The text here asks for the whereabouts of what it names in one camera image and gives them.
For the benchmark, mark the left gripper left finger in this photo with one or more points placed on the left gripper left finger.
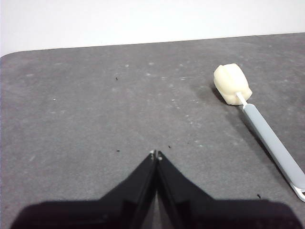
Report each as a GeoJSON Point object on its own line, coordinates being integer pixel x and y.
{"type": "Point", "coordinates": [119, 210]}

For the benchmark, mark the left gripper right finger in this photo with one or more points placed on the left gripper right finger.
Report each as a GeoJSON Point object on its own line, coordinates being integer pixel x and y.
{"type": "Point", "coordinates": [195, 210]}

